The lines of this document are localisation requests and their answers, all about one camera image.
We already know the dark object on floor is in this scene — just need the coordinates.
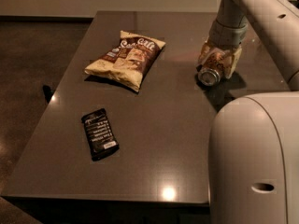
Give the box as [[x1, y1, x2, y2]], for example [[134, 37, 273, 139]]
[[43, 85, 53, 103]]

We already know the black snack bar wrapper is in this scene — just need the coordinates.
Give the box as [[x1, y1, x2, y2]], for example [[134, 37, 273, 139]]
[[81, 108, 120, 161]]

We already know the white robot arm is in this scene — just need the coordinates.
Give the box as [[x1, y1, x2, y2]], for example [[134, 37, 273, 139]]
[[198, 0, 299, 224]]

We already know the brown and cream chip bag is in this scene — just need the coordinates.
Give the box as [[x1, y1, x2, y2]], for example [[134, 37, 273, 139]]
[[84, 31, 165, 92]]

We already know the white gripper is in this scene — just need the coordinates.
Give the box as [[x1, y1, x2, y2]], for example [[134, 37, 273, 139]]
[[198, 20, 248, 79]]

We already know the orange soda can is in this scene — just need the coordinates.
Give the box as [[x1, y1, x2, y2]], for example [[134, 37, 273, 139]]
[[197, 51, 225, 87]]

